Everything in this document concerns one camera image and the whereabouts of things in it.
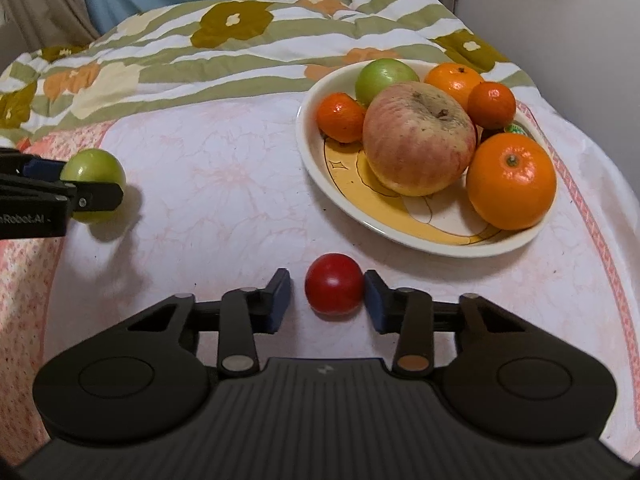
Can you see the brown kiwi with green sticker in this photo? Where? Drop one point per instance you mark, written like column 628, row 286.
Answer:
column 515, row 129

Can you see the pink patterned bed sheet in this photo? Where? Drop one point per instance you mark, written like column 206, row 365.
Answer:
column 210, row 185

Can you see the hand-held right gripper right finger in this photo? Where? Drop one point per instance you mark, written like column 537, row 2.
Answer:
column 375, row 305

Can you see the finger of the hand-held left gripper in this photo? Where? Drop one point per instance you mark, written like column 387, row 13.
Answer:
column 100, row 197
column 42, row 167

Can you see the small red tomato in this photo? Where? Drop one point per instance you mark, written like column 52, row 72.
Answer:
column 334, row 285

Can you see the floral striped quilt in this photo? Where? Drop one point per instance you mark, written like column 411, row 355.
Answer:
column 200, row 55

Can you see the green apple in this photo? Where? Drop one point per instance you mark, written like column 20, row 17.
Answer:
column 385, row 77
column 97, row 167

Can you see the cream plate with yellow print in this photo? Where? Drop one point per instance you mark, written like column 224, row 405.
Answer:
column 350, row 180

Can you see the small mandarin orange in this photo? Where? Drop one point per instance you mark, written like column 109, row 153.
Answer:
column 340, row 117
column 492, row 105

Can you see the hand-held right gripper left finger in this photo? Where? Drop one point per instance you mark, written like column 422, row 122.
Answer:
column 280, row 300

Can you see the large red-yellow apple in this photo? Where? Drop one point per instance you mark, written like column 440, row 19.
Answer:
column 417, row 140

